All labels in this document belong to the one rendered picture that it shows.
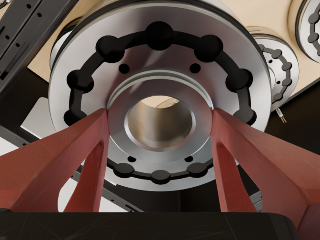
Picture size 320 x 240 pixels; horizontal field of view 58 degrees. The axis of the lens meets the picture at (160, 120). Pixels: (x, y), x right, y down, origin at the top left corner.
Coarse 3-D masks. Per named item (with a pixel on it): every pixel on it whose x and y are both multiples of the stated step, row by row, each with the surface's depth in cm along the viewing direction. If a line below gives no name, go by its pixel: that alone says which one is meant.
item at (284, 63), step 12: (264, 36) 30; (264, 48) 30; (276, 48) 30; (288, 48) 30; (276, 60) 31; (288, 60) 31; (276, 72) 31; (288, 72) 32; (276, 84) 32; (288, 84) 33; (276, 96) 34; (288, 96) 33; (276, 108) 34
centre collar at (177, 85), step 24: (144, 72) 12; (168, 72) 12; (120, 96) 12; (144, 96) 12; (168, 96) 12; (192, 96) 12; (120, 120) 13; (192, 120) 13; (120, 144) 13; (144, 144) 14; (168, 144) 14; (192, 144) 13
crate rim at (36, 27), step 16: (48, 0) 21; (64, 0) 21; (32, 16) 22; (48, 16) 22; (32, 32) 22; (16, 48) 23; (32, 48) 23; (0, 64) 24; (16, 64) 24; (0, 80) 25; (0, 128) 28; (16, 144) 29; (112, 192) 33; (256, 192) 33; (128, 208) 35; (144, 208) 36
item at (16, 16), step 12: (12, 0) 21; (24, 0) 21; (36, 0) 21; (12, 12) 21; (24, 12) 21; (0, 24) 22; (12, 24) 22; (24, 24) 22; (0, 36) 24; (12, 36) 22; (0, 48) 23
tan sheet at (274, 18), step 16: (80, 0) 30; (96, 0) 30; (224, 0) 30; (240, 0) 30; (256, 0) 30; (272, 0) 30; (288, 0) 30; (80, 16) 31; (240, 16) 31; (256, 16) 31; (272, 16) 31; (288, 32) 32; (48, 48) 34; (32, 64) 35; (48, 64) 35; (304, 64) 34; (48, 80) 36; (304, 80) 35; (160, 96) 37
